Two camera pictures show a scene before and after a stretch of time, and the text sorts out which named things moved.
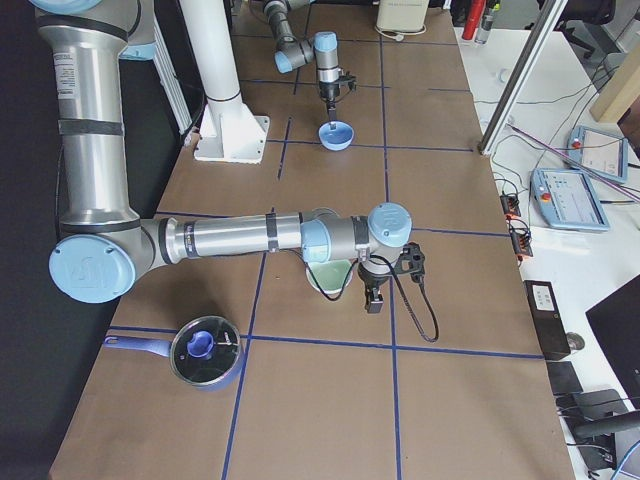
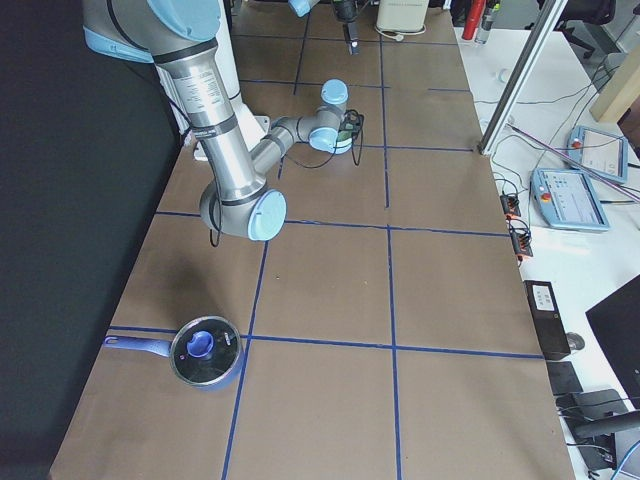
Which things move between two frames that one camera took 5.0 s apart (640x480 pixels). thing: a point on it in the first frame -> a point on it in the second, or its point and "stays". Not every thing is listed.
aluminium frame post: (536, 43) stays
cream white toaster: (403, 16) stays
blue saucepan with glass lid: (206, 351) stays
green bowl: (331, 275) -> (344, 135)
